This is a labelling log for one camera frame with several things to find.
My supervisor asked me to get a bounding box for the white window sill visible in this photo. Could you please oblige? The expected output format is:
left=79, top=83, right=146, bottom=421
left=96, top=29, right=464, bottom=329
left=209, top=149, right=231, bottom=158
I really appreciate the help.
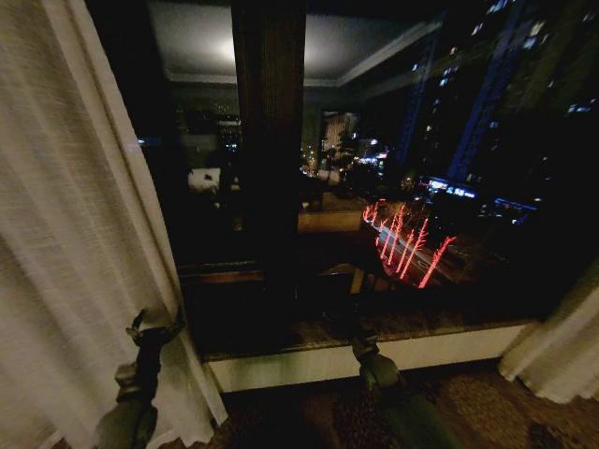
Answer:
left=204, top=318, right=540, bottom=394

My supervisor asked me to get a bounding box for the dark window frame post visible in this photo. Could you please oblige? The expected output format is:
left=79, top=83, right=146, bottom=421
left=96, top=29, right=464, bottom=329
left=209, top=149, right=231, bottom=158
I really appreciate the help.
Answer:
left=230, top=0, right=308, bottom=328

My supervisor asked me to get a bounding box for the white sheer curtain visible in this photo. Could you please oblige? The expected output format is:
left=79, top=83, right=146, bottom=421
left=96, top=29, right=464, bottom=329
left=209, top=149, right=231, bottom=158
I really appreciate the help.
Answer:
left=497, top=279, right=599, bottom=406
left=0, top=0, right=229, bottom=449

